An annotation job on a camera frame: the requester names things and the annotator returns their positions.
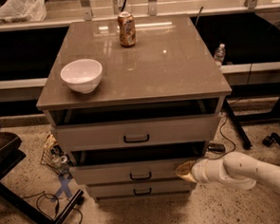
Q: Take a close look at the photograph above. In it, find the black adapter cable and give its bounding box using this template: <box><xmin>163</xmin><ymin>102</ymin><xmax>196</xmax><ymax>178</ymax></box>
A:
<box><xmin>201</xmin><ymin>115</ymin><xmax>238</xmax><ymax>162</ymax></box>

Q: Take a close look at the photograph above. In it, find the black power adapter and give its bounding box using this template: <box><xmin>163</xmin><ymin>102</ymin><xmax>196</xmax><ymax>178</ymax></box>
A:
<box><xmin>208</xmin><ymin>143</ymin><xmax>225</xmax><ymax>153</ymax></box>

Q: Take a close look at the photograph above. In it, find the wire basket with bottles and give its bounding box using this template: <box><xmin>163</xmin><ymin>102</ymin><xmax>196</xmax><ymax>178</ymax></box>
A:
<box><xmin>40</xmin><ymin>134</ymin><xmax>72</xmax><ymax>178</ymax></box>

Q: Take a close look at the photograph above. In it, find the dark chair on left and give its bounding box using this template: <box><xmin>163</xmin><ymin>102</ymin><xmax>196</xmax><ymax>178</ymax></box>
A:
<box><xmin>0</xmin><ymin>131</ymin><xmax>84</xmax><ymax>224</ymax></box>

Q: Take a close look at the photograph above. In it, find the blue tape cross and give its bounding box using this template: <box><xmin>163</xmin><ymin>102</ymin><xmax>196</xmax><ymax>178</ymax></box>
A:
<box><xmin>50</xmin><ymin>175</ymin><xmax>73</xmax><ymax>202</ymax></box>

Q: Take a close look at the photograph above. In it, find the orange soda can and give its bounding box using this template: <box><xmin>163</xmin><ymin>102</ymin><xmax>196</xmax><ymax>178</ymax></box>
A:
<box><xmin>117</xmin><ymin>11</ymin><xmax>136</xmax><ymax>47</ymax></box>

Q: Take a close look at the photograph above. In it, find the grey top drawer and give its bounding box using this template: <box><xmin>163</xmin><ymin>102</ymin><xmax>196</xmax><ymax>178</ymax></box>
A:
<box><xmin>51</xmin><ymin>114</ymin><xmax>220</xmax><ymax>152</ymax></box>

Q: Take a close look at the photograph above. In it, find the black cable on floor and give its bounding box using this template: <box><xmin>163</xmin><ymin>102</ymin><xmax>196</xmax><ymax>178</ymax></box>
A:
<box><xmin>21</xmin><ymin>188</ymin><xmax>84</xmax><ymax>224</ymax></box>

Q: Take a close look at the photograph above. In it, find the white ceramic bowl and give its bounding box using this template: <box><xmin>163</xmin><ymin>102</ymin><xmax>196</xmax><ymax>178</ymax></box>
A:
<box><xmin>61</xmin><ymin>59</ymin><xmax>103</xmax><ymax>94</ymax></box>

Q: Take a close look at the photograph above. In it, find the grey drawer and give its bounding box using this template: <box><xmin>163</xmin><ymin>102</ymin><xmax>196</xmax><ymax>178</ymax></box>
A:
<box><xmin>85</xmin><ymin>178</ymin><xmax>196</xmax><ymax>200</ymax></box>
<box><xmin>70</xmin><ymin>141</ymin><xmax>207</xmax><ymax>185</ymax></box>
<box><xmin>51</xmin><ymin>114</ymin><xmax>220</xmax><ymax>152</ymax></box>

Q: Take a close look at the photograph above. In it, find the black table leg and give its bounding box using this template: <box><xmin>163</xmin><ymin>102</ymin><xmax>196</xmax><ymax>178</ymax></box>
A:
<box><xmin>223</xmin><ymin>100</ymin><xmax>252</xmax><ymax>150</ymax></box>

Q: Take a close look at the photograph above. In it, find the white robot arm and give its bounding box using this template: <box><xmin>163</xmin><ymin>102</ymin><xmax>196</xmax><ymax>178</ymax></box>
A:
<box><xmin>175</xmin><ymin>152</ymin><xmax>280</xmax><ymax>194</ymax></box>

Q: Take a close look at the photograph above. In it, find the clear plastic water bottle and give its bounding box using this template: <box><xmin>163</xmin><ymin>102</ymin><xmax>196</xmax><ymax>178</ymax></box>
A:
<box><xmin>214</xmin><ymin>44</ymin><xmax>226</xmax><ymax>66</ymax></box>

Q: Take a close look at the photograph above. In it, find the white plastic bag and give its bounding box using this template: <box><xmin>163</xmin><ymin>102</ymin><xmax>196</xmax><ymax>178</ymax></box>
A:
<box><xmin>0</xmin><ymin>0</ymin><xmax>47</xmax><ymax>24</ymax></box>

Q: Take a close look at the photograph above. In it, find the grey bottom drawer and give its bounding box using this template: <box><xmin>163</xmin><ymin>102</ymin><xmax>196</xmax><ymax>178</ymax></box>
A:
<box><xmin>85</xmin><ymin>178</ymin><xmax>196</xmax><ymax>200</ymax></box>

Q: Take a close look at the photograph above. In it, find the grey drawer cabinet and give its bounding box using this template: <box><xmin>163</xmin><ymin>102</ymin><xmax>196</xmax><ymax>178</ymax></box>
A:
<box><xmin>31</xmin><ymin>10</ymin><xmax>239</xmax><ymax>204</ymax></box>

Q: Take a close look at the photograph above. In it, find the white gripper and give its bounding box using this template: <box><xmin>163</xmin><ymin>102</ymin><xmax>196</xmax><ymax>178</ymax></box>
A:
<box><xmin>175</xmin><ymin>159</ymin><xmax>228</xmax><ymax>183</ymax></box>

